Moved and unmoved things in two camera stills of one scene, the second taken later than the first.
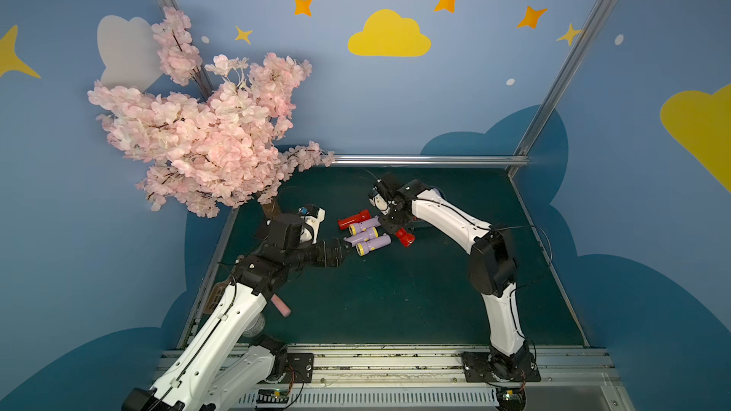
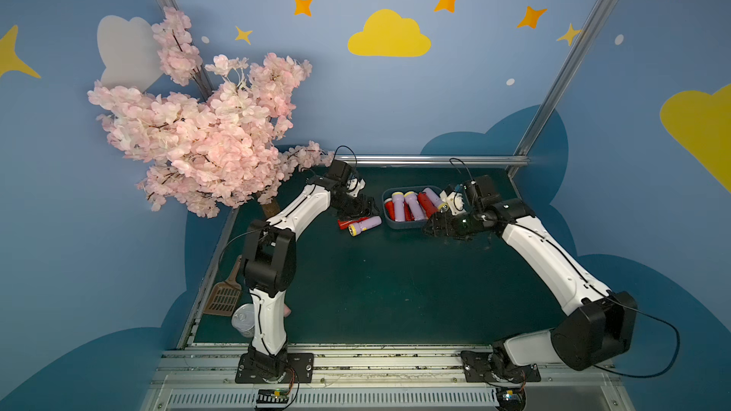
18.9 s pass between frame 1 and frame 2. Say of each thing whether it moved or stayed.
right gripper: moved
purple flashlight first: stayed
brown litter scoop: stayed
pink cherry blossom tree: stayed
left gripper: moved
